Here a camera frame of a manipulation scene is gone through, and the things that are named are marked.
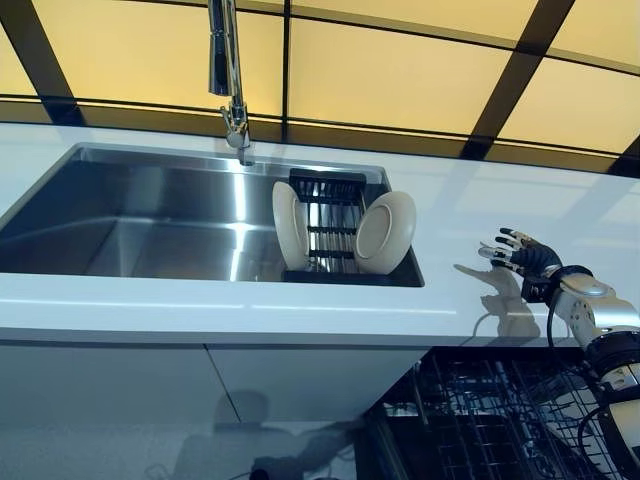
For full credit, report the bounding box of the black dish drying rack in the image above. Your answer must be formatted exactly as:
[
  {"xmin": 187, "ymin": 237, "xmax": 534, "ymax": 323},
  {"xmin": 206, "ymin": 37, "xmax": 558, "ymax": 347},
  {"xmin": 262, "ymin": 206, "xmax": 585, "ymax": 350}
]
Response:
[{"xmin": 281, "ymin": 167, "xmax": 397, "ymax": 286}]

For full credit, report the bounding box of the cream ceramic plate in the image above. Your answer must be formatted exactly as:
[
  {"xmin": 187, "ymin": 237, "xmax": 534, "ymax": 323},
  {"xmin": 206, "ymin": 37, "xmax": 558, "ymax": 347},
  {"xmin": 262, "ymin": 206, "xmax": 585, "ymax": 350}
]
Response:
[
  {"xmin": 354, "ymin": 190, "xmax": 418, "ymax": 276},
  {"xmin": 270, "ymin": 180, "xmax": 313, "ymax": 272}
]

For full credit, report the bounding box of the stainless steel sink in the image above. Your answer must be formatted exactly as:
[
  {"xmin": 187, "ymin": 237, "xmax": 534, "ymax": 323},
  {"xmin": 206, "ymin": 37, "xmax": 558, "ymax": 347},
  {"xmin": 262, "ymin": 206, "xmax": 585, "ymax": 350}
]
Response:
[{"xmin": 0, "ymin": 142, "xmax": 427, "ymax": 289}]

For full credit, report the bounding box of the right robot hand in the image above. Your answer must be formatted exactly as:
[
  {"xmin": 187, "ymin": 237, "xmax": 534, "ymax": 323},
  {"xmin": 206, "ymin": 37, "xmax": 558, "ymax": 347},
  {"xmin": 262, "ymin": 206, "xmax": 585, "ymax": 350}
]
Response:
[{"xmin": 478, "ymin": 227, "xmax": 564, "ymax": 277}]

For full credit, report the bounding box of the chrome kitchen faucet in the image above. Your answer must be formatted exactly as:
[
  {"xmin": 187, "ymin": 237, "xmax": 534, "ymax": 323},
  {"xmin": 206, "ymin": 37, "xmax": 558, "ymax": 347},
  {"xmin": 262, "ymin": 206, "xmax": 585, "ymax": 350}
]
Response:
[{"xmin": 206, "ymin": 0, "xmax": 257, "ymax": 167}]

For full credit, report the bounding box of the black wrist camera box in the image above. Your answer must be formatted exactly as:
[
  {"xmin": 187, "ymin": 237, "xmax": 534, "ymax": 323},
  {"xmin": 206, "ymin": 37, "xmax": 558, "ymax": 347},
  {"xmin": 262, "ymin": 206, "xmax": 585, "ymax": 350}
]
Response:
[{"xmin": 520, "ymin": 278, "xmax": 555, "ymax": 304}]

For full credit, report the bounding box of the wire dishwasher rack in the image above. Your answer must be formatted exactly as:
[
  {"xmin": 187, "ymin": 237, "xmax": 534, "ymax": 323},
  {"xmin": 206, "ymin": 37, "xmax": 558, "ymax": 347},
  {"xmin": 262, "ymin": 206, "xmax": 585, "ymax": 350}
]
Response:
[{"xmin": 413, "ymin": 349, "xmax": 629, "ymax": 480}]

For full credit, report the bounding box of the open built-in dishwasher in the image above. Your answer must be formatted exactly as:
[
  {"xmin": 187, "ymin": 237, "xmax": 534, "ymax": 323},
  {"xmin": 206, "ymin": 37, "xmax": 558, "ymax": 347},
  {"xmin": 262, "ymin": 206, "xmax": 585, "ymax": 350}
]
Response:
[{"xmin": 368, "ymin": 344, "xmax": 640, "ymax": 480}]

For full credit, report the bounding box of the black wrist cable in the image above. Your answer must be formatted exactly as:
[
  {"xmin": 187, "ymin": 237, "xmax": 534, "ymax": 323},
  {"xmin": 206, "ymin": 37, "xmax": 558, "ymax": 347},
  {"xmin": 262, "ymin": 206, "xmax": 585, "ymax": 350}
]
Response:
[{"xmin": 545, "ymin": 284, "xmax": 569, "ymax": 349}]

